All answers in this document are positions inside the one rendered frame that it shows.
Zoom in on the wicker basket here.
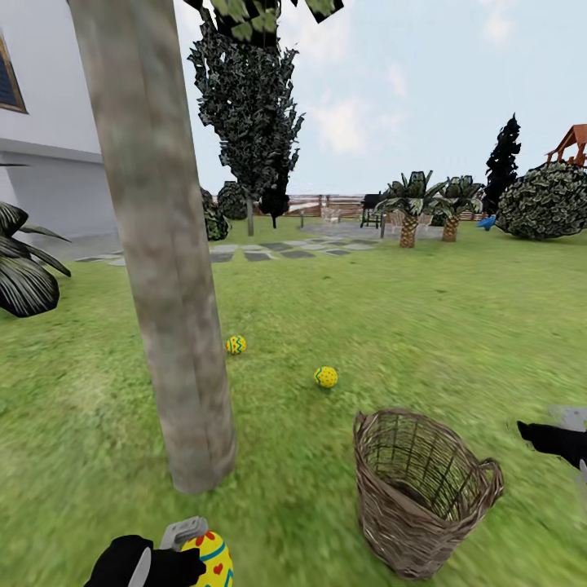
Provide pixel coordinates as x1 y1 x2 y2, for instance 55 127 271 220
352 408 504 582

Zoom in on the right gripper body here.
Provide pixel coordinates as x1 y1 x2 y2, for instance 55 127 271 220
530 423 587 460

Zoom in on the easter egg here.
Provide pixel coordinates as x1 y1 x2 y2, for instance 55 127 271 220
314 367 338 388
227 336 246 354
181 530 233 587

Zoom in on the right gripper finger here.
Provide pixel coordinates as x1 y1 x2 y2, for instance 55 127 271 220
518 421 532 441

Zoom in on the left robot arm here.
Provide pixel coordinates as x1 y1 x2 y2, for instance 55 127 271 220
84 516 209 587

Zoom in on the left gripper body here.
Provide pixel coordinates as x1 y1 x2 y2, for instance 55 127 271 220
159 548 201 587

